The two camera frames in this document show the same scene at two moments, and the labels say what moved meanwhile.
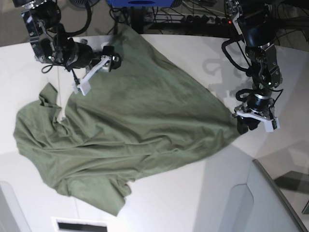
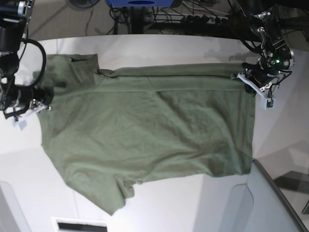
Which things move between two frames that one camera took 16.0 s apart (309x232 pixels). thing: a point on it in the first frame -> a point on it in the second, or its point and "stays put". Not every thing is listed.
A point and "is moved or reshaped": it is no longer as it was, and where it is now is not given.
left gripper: [78, 54] -> [22, 100]
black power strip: [204, 20] stays put
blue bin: [141, 3] stays put
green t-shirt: [143, 114] is moved or reshaped
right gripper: [260, 107] -> [258, 79]
